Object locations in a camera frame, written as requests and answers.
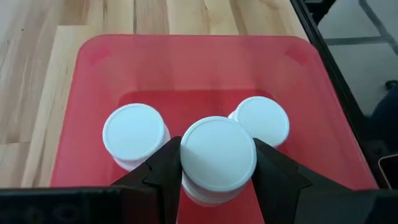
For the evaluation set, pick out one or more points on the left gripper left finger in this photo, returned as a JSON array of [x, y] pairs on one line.
[[164, 168]]

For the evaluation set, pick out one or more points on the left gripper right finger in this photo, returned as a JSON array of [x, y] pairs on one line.
[[273, 174]]

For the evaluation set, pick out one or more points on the white pill bottle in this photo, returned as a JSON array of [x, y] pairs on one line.
[[262, 119], [217, 152], [133, 130]]

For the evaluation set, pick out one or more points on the red translucent plastic basket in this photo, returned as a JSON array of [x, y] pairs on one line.
[[192, 68]]

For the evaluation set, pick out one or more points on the black aluminium table frame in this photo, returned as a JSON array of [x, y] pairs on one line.
[[342, 93]]

